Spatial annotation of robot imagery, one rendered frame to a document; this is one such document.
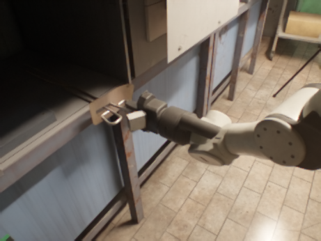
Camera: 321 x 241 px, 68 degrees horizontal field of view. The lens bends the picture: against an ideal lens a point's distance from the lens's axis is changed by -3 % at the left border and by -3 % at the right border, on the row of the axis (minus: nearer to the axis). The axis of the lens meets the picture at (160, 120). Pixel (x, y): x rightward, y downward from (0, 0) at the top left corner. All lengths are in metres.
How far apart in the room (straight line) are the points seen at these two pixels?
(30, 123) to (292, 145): 0.60
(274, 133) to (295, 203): 1.32
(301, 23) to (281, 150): 2.80
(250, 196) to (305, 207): 0.31
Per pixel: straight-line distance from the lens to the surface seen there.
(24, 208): 0.85
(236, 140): 0.49
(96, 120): 0.72
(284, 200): 1.65
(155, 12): 0.87
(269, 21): 3.87
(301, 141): 0.35
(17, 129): 0.71
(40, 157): 0.69
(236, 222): 1.48
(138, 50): 0.84
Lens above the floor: 1.27
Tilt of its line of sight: 39 degrees down
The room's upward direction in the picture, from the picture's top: 2 degrees counter-clockwise
